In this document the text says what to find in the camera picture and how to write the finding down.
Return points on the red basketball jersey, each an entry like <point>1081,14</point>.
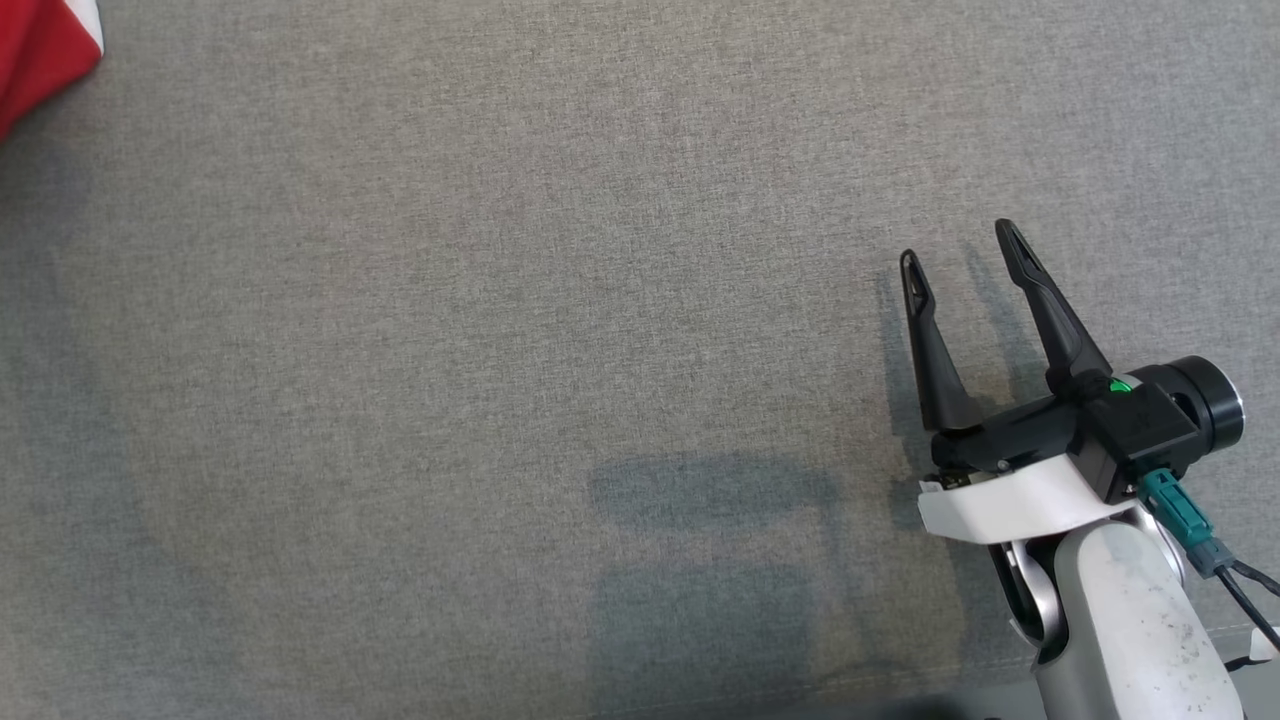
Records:
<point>30,50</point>

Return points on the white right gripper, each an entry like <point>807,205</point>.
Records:
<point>1010,500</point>

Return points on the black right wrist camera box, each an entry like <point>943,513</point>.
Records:
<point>1140,430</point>

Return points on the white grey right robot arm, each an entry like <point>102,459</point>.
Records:
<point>1130,620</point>

